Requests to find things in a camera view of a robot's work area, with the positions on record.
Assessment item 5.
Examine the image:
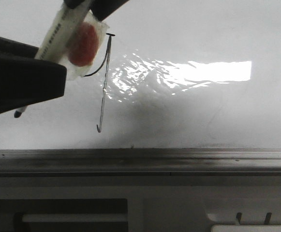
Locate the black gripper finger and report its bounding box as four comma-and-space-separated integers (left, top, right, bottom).
62, 0, 128, 21
0, 37, 67, 114

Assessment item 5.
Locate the red magnet taped to marker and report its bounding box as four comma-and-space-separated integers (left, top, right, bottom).
59, 12, 109, 80

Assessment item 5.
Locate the white whiteboard marker pen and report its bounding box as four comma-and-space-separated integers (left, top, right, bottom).
14, 0, 92, 118

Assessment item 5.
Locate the white whiteboard surface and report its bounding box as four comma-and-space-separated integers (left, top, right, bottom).
0, 0, 281, 149

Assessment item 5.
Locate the aluminium whiteboard marker tray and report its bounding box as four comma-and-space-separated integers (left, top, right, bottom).
0, 148, 281, 176

